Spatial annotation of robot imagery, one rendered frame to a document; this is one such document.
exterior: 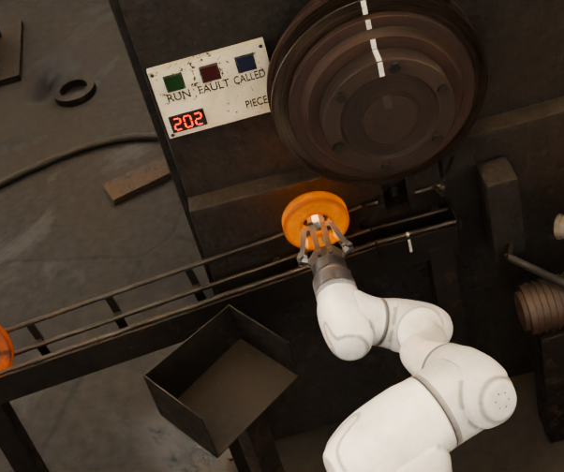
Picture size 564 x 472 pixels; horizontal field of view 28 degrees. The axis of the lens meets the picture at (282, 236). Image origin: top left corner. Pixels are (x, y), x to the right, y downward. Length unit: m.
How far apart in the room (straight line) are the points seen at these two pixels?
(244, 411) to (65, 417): 1.10
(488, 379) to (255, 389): 0.91
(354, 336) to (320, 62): 0.56
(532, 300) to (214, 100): 0.89
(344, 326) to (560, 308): 0.67
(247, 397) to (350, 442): 0.83
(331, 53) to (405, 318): 0.56
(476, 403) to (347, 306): 0.60
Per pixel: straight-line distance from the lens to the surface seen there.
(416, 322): 2.32
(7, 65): 5.28
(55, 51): 5.30
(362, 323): 2.29
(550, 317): 2.75
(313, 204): 2.54
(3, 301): 4.04
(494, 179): 2.65
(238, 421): 2.53
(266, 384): 2.57
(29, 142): 4.75
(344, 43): 2.31
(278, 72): 2.34
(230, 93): 2.51
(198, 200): 2.67
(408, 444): 1.76
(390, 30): 2.31
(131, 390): 3.53
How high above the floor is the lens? 2.49
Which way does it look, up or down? 40 degrees down
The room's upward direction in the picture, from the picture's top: 16 degrees counter-clockwise
